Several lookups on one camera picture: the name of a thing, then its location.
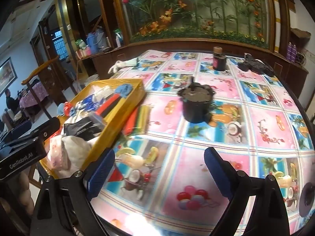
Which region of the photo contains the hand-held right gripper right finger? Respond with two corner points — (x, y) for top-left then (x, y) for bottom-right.
(204, 147), (296, 236)

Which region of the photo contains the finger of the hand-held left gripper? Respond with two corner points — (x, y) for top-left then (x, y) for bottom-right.
(30, 117), (61, 142)

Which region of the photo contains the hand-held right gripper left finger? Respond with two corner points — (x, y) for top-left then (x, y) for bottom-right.
(30, 149), (116, 236)

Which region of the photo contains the red plastic bag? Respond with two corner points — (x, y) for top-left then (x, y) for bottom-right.
(58, 102), (74, 117)

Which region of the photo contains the white plastic bag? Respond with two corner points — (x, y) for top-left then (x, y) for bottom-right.
(60, 135), (93, 177)

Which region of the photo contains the black snack packet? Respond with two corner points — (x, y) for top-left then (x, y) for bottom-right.
(63, 117), (105, 140)

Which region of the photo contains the blue white foil packet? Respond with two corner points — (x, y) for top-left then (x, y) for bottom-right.
(76, 95), (99, 109)

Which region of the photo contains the yellow cardboard box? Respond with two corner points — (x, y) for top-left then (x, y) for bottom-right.
(39, 78), (147, 180)

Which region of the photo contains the multicoloured sponge stack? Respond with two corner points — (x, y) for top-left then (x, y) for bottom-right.
(123, 104), (154, 136)

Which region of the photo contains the striped sponge pack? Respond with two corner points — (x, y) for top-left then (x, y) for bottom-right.
(95, 95), (128, 118)

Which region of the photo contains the black cylindrical motor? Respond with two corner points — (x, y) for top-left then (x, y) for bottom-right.
(177, 77), (217, 124)

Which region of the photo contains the blue and white towel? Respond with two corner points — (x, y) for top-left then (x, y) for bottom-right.
(114, 84), (134, 97)

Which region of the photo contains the person's left hand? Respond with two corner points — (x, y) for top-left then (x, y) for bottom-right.
(14, 171), (34, 217)

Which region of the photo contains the blue chair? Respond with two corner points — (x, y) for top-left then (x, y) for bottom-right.
(0, 119), (32, 144)

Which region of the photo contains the table with purple cloth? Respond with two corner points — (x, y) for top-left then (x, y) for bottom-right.
(19, 82), (48, 109)

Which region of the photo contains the printed fruit tablecloth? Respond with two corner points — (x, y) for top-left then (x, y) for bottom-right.
(90, 50), (315, 235)

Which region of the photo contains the wooden chair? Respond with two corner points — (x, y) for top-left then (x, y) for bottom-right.
(22, 55), (74, 121)

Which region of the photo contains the white bucket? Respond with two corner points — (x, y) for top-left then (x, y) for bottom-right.
(84, 75), (100, 85)

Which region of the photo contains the pink box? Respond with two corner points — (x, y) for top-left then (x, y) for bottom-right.
(76, 49), (92, 59)

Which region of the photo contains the barred window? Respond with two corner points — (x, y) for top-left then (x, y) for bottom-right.
(51, 29), (67, 59)

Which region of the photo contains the black round object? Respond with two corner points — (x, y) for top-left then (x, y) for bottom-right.
(299, 181), (315, 218)

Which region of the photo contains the white glove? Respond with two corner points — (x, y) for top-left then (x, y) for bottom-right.
(108, 57), (141, 74)

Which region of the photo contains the grey blue thermos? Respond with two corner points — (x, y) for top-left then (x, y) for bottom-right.
(95, 27), (110, 51)

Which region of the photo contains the dark red bottle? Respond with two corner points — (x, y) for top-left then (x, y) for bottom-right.
(212, 47), (227, 71)

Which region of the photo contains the gold trimmed wooden partition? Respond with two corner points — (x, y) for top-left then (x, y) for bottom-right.
(55, 0), (83, 65)

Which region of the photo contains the black device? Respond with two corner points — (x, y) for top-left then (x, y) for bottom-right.
(237, 53), (275, 77)

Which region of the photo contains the artificial flower display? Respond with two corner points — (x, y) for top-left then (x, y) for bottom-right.
(111, 0), (275, 52)

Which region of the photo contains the framed wall picture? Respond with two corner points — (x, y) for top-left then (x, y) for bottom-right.
(0, 57), (18, 95)

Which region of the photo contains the tangle of cables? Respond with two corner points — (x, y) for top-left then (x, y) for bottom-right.
(295, 49), (308, 65)

